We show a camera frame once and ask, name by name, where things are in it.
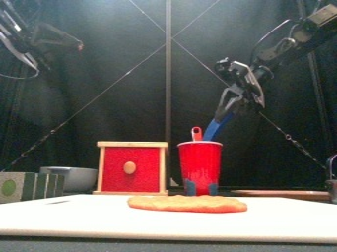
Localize blue handled pizza cutter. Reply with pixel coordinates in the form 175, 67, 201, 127
202, 113, 235, 142

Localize red plastic cup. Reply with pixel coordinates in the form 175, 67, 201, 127
177, 140, 223, 197

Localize wooden box with red drawer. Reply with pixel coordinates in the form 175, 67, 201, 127
92, 141, 170, 197

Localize flat orange dough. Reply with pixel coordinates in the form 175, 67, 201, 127
126, 194, 249, 214

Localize dark metal mug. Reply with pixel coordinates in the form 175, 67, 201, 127
324, 154, 337, 205

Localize white cutting board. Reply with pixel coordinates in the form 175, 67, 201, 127
0, 193, 337, 245

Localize grey bowl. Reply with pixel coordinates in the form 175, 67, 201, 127
39, 165, 99, 193

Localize green white small boxes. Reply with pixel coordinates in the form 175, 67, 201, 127
0, 171, 66, 205

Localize red handled utensil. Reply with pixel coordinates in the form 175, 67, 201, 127
190, 126, 205, 142

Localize vertical metal frame pole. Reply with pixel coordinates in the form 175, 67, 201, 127
163, 0, 174, 143

